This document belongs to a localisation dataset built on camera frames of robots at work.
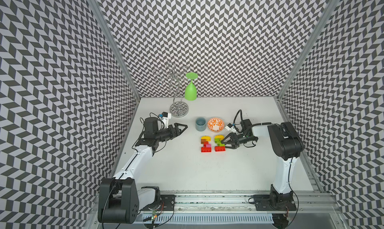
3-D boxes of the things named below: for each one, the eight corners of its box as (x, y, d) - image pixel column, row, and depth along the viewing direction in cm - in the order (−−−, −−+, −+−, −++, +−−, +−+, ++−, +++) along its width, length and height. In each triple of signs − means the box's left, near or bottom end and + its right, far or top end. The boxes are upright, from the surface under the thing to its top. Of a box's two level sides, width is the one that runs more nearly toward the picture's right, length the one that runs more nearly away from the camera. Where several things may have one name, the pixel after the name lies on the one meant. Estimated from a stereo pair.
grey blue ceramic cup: (195, 131, 100) (195, 127, 96) (195, 121, 106) (195, 117, 102) (206, 131, 100) (206, 127, 96) (205, 121, 106) (206, 117, 102)
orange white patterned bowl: (208, 132, 100) (208, 129, 97) (207, 120, 106) (207, 117, 103) (224, 132, 100) (224, 129, 97) (222, 120, 106) (223, 117, 103)
